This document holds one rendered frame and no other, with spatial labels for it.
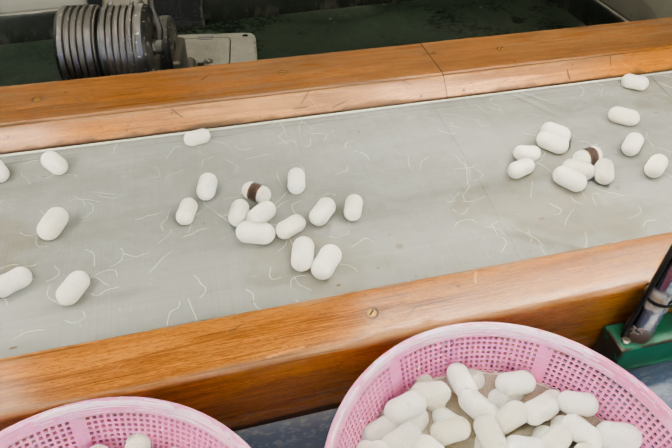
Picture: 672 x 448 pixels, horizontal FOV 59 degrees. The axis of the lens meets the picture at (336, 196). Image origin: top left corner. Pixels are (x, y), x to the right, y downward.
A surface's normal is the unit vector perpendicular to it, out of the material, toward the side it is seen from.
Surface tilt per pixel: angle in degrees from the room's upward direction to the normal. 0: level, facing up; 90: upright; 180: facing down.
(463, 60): 0
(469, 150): 0
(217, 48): 0
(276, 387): 90
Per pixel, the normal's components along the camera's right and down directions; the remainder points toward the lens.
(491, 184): 0.02, -0.75
